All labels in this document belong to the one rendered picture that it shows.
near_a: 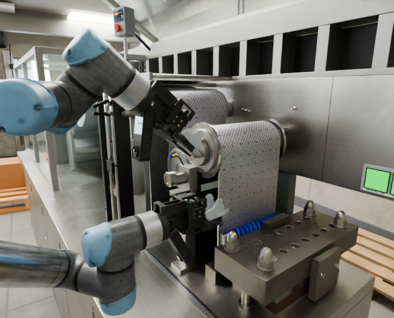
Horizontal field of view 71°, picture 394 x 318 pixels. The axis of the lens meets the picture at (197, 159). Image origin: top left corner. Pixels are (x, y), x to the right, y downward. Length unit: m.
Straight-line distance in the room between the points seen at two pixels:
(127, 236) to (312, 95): 0.64
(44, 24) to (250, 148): 6.86
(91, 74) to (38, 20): 6.86
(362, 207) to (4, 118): 3.16
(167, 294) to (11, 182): 3.75
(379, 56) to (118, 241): 0.72
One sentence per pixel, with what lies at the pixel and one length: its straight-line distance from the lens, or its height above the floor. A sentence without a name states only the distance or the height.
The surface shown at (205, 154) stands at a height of 1.25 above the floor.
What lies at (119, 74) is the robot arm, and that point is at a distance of 0.55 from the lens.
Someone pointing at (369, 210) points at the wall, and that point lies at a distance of 3.28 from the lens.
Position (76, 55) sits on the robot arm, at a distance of 0.54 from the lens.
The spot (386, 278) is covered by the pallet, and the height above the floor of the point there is 0.11.
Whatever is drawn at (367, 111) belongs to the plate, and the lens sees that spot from 0.83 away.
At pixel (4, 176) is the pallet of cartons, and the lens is 4.37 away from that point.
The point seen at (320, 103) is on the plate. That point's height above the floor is 1.37.
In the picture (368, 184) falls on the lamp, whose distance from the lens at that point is 0.84.
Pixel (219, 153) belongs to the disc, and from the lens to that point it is 0.68.
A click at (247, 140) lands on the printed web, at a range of 0.76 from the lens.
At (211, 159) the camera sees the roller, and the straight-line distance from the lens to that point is 0.69.
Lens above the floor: 1.40
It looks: 14 degrees down
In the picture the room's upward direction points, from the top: straight up
